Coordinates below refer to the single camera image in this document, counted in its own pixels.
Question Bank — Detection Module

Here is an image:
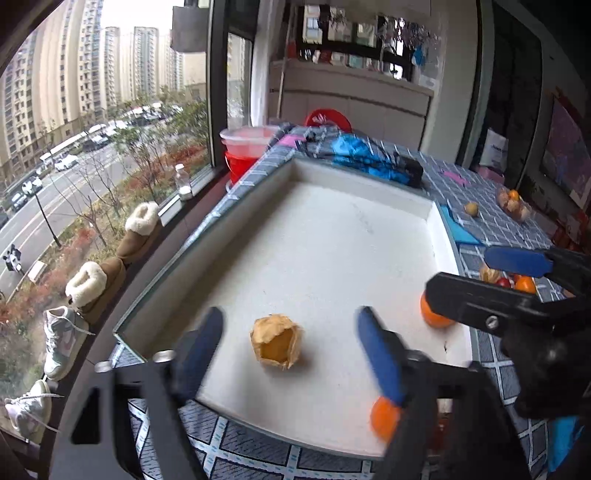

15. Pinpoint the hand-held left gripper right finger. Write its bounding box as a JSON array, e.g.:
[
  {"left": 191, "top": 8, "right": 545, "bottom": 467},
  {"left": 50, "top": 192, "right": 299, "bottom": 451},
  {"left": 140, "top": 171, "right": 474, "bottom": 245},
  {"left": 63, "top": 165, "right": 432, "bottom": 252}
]
[{"left": 357, "top": 305, "right": 532, "bottom": 480}]

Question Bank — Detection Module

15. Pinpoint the grey checked tablecloth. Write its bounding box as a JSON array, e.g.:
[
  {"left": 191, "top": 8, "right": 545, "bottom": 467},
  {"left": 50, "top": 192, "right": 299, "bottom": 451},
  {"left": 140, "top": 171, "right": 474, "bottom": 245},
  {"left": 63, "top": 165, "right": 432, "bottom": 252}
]
[{"left": 124, "top": 122, "right": 578, "bottom": 480}]

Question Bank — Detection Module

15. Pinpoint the blue gloves pile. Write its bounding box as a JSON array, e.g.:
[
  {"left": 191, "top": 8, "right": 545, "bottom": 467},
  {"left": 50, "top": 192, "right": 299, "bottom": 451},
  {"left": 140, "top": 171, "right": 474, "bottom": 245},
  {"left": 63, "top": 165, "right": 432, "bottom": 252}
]
[{"left": 330, "top": 134, "right": 411, "bottom": 183}]

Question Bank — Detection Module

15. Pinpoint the white cabinet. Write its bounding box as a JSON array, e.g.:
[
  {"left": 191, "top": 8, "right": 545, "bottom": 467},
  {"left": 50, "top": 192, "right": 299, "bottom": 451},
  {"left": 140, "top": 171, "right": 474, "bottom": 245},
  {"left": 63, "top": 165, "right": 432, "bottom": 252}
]
[{"left": 270, "top": 60, "right": 435, "bottom": 151}]

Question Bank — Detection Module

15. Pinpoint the clear glass fruit bowl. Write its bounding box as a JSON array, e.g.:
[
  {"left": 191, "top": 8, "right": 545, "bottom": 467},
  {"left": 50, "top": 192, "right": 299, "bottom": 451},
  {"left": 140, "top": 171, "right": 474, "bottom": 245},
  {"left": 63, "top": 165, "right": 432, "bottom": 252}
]
[{"left": 495, "top": 187, "right": 534, "bottom": 223}]

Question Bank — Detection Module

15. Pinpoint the black cable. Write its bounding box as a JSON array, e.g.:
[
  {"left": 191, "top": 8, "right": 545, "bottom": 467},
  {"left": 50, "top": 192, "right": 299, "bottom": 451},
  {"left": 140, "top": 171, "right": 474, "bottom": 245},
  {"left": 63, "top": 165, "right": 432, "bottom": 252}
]
[{"left": 300, "top": 129, "right": 416, "bottom": 167}]

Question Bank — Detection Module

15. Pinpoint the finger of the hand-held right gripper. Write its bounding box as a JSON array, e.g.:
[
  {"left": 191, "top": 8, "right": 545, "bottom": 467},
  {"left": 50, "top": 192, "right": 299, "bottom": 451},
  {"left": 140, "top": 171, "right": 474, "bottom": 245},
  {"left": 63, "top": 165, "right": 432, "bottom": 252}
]
[
  {"left": 425, "top": 272, "right": 561, "bottom": 342},
  {"left": 484, "top": 244, "right": 591, "bottom": 296}
]

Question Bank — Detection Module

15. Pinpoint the husked golden physalis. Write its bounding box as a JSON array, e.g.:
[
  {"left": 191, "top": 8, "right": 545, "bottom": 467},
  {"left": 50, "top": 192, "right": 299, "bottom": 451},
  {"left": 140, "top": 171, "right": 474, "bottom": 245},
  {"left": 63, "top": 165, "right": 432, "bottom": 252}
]
[{"left": 250, "top": 314, "right": 305, "bottom": 370}]

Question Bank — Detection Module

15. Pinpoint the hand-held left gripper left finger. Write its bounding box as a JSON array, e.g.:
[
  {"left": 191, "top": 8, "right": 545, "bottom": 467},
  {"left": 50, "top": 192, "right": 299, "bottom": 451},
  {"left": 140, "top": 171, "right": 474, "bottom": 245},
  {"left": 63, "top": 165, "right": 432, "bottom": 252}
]
[{"left": 48, "top": 305, "right": 227, "bottom": 480}]

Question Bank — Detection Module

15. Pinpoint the red bucket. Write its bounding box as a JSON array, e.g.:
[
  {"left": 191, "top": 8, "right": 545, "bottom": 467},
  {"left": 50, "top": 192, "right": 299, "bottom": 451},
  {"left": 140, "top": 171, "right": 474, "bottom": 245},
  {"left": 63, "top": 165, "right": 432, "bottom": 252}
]
[{"left": 225, "top": 150, "right": 264, "bottom": 184}]

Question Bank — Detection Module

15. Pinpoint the clear plastic bottle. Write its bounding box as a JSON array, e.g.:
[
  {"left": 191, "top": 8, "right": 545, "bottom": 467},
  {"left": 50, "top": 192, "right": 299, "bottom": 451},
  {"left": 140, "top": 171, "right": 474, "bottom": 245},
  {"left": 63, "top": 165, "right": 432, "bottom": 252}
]
[{"left": 174, "top": 164, "right": 194, "bottom": 201}]

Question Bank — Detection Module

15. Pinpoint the white grey sneaker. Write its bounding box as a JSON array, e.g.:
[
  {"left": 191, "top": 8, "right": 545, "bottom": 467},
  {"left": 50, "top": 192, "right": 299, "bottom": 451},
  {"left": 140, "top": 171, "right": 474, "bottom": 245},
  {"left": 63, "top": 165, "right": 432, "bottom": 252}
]
[
  {"left": 43, "top": 305, "right": 95, "bottom": 381},
  {"left": 4, "top": 379, "right": 63, "bottom": 444}
]

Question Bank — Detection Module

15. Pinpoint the white bag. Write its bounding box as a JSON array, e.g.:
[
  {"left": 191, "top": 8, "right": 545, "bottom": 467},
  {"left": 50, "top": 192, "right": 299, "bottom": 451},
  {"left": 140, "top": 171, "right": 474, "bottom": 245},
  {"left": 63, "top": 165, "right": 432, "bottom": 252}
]
[{"left": 479, "top": 129, "right": 509, "bottom": 169}]

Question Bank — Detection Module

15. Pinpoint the blue star patch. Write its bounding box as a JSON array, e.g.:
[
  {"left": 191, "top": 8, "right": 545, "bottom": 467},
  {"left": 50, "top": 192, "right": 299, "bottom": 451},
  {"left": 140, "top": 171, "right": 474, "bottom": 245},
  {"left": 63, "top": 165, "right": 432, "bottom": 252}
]
[{"left": 438, "top": 203, "right": 485, "bottom": 246}]

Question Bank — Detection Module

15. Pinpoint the red chair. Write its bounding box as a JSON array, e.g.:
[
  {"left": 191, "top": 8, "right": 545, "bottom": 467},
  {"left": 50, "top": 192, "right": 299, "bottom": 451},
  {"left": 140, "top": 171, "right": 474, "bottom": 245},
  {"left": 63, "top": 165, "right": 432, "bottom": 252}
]
[{"left": 305, "top": 108, "right": 354, "bottom": 130}]

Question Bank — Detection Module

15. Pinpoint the white rectangular tray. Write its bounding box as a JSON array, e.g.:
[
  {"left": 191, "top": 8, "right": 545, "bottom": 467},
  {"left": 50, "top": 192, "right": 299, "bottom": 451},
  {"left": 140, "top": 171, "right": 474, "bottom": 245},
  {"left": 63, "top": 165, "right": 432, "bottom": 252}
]
[{"left": 113, "top": 154, "right": 474, "bottom": 457}]

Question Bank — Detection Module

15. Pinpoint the black power adapter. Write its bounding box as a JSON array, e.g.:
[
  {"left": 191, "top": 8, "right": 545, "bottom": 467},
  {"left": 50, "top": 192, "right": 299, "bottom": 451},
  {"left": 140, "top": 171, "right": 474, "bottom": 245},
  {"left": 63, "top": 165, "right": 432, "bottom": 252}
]
[{"left": 397, "top": 157, "right": 424, "bottom": 189}]

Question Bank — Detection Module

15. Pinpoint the pink plastic basin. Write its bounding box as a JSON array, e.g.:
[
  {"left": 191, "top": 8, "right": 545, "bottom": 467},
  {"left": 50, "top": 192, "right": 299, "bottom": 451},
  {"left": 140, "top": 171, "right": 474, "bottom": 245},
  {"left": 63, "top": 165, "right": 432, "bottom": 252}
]
[{"left": 219, "top": 126, "right": 280, "bottom": 158}]

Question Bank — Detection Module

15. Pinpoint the wall-mounted television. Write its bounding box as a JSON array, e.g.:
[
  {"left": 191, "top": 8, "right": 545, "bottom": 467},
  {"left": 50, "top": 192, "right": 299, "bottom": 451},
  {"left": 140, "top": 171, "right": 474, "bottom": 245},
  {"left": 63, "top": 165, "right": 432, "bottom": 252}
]
[{"left": 538, "top": 92, "right": 591, "bottom": 208}]

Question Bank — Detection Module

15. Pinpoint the brown fleece-lined boot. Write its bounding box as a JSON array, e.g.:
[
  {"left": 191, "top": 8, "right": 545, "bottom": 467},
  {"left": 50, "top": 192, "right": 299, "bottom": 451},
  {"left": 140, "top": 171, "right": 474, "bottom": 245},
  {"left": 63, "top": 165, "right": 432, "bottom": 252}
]
[
  {"left": 65, "top": 257, "right": 127, "bottom": 324},
  {"left": 115, "top": 202, "right": 163, "bottom": 265}
]

